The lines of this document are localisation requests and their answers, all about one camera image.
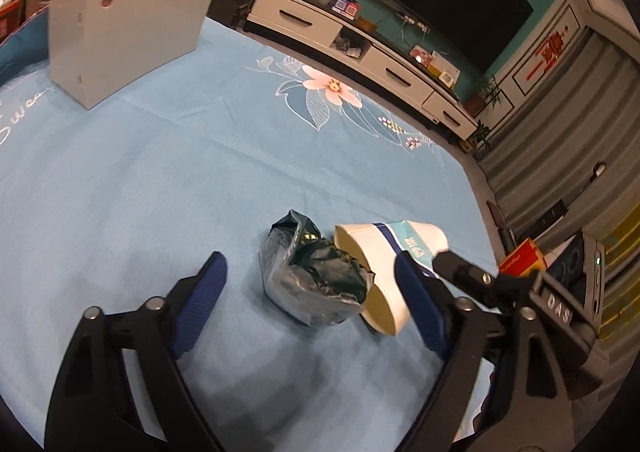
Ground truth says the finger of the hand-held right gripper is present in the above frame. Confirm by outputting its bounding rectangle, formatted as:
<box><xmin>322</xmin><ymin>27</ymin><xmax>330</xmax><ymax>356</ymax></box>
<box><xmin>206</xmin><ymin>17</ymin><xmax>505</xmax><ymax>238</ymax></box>
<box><xmin>432</xmin><ymin>250</ymin><xmax>537</xmax><ymax>316</ymax></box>

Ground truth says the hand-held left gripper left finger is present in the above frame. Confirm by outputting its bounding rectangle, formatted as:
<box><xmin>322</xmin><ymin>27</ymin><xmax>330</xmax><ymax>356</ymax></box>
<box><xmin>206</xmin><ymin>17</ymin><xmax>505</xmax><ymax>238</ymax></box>
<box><xmin>45</xmin><ymin>251</ymin><xmax>228</xmax><ymax>452</ymax></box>

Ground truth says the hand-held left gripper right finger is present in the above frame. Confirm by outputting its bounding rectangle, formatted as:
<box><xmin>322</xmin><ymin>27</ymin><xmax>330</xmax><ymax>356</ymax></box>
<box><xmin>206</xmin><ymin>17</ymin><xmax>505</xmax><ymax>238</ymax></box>
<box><xmin>394</xmin><ymin>255</ymin><xmax>573</xmax><ymax>452</ymax></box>

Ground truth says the white paper cup blue print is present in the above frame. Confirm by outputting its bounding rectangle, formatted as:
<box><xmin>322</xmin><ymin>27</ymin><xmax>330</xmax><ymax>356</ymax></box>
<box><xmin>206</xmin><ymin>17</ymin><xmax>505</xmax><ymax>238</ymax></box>
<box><xmin>332</xmin><ymin>219</ymin><xmax>448</xmax><ymax>337</ymax></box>

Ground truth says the green snack wrapper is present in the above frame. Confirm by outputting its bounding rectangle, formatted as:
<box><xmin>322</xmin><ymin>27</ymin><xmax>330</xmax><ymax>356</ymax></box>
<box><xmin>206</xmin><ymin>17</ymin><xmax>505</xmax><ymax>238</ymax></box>
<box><xmin>257</xmin><ymin>209</ymin><xmax>376</xmax><ymax>328</ymax></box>

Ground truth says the white plastic box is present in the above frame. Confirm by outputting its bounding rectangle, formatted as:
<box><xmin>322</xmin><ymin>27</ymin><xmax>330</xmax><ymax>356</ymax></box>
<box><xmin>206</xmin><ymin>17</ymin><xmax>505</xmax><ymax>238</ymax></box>
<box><xmin>49</xmin><ymin>0</ymin><xmax>223</xmax><ymax>110</ymax></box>

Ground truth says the orange cardboard box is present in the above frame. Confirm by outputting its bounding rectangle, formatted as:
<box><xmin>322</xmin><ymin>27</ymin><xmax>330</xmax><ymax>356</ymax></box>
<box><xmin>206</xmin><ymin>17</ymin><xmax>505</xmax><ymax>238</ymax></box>
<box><xmin>499</xmin><ymin>239</ymin><xmax>547</xmax><ymax>279</ymax></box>

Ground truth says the blue floral tablecloth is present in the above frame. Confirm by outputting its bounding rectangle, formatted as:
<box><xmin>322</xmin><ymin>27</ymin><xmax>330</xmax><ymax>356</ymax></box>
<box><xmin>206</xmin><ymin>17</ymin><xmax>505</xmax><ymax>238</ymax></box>
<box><xmin>0</xmin><ymin>7</ymin><xmax>506</xmax><ymax>452</ymax></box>

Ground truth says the white tv cabinet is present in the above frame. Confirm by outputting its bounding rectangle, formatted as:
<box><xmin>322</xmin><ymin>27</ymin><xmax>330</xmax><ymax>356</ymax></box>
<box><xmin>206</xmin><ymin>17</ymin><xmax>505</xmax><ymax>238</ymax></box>
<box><xmin>246</xmin><ymin>0</ymin><xmax>479</xmax><ymax>142</ymax></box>

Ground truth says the red wall decoration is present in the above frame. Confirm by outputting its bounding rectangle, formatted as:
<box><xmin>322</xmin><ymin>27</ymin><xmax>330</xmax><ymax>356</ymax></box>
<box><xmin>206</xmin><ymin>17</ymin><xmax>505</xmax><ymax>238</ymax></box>
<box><xmin>524</xmin><ymin>25</ymin><xmax>575</xmax><ymax>80</ymax></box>

